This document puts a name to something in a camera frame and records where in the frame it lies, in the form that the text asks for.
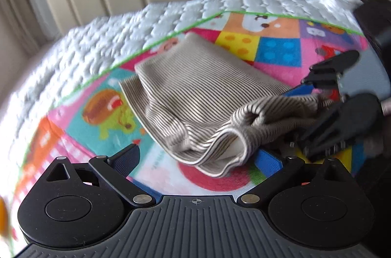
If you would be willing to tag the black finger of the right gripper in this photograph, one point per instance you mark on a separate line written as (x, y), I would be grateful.
(326, 74)

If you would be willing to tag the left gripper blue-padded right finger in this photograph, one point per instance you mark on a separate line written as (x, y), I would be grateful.
(268, 164)

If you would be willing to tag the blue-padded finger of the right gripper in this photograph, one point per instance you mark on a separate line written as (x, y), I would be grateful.
(341, 126)

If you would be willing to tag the white quilted mattress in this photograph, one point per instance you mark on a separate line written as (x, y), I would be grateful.
(87, 51)

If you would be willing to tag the orange plastic object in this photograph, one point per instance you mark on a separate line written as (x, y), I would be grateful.
(4, 219)

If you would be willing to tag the colourful cartoon patchwork blanket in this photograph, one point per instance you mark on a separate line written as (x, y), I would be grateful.
(342, 212)

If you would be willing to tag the beige striped knit garment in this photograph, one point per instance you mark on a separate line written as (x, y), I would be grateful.
(209, 109)

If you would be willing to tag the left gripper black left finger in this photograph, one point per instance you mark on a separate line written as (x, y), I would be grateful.
(99, 183)

